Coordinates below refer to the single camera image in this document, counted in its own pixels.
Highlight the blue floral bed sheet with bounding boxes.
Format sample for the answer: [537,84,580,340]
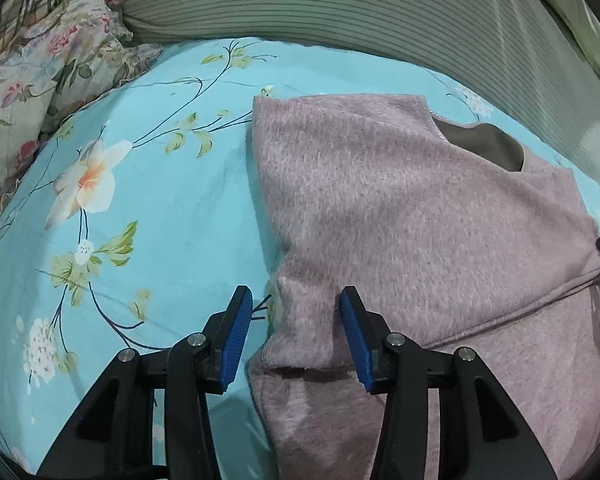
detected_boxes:
[0,37,600,480]

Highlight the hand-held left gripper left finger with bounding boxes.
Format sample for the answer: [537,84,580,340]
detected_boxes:
[36,285,254,480]

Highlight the floral ruffled pillow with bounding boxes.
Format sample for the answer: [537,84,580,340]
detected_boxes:
[0,0,163,231]

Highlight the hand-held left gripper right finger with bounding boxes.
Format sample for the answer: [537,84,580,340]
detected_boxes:
[339,286,561,480]

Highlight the green striped pillow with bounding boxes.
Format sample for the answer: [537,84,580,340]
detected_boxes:
[122,0,600,181]

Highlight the pink knit sweater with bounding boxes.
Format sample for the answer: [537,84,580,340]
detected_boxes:
[247,94,600,480]

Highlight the plain green cloth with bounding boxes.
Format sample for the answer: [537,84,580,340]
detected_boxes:
[510,0,600,101]

